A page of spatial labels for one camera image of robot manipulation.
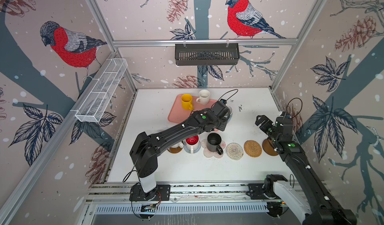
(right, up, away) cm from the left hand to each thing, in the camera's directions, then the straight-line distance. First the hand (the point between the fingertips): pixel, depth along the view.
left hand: (224, 121), depth 77 cm
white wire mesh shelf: (-65, +10, -4) cm, 66 cm away
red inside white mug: (-17, -15, +13) cm, 26 cm away
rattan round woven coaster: (+19, -18, +11) cm, 29 cm away
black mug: (-4, -14, +11) cm, 18 cm away
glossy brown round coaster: (-27, -19, +10) cm, 35 cm away
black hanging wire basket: (-7, +45, +29) cm, 54 cm away
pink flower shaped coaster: (-7, -21, +10) cm, 25 cm away
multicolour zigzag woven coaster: (+8, -20, +10) cm, 24 cm away
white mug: (-23, -13, +4) cm, 27 cm away
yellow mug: (-21, +10, +23) cm, 33 cm away
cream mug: (-9, +14, +27) cm, 32 cm away
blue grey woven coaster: (-15, -20, +10) cm, 27 cm away
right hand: (+22, 0, +4) cm, 22 cm away
